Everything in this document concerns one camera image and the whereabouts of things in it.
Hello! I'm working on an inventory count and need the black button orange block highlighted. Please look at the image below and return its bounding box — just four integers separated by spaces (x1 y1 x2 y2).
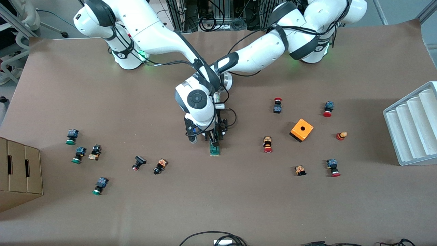
88 144 102 161
153 159 168 175

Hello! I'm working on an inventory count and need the black square pushbutton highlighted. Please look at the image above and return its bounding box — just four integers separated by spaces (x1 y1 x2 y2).
132 156 147 171

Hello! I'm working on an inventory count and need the green button blue block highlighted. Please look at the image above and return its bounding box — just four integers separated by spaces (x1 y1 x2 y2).
66 129 80 146
92 177 109 196
71 147 87 164

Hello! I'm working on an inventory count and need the white slotted tray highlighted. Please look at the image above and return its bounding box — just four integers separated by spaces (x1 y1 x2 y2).
383 81 437 166

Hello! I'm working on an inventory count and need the brown cardboard box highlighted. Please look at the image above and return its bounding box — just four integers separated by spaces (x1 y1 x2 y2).
0 137 44 213

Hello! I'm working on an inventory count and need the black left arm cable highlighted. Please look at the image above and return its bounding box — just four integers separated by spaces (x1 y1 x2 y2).
224 24 342 128

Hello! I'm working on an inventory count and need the orange button enclosure box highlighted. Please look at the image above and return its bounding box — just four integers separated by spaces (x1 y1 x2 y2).
289 118 314 143

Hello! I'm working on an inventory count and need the black looped cable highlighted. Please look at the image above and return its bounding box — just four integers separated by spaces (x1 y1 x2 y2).
179 231 247 246

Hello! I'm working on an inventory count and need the aluminium frame rack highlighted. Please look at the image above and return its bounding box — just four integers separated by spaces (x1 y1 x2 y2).
164 0 308 32

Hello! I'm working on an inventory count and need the thin black cable tangle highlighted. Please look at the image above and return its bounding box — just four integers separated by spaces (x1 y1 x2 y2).
378 238 416 246

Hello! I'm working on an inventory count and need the white tubular frame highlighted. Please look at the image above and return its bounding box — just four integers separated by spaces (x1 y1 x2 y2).
0 0 39 86

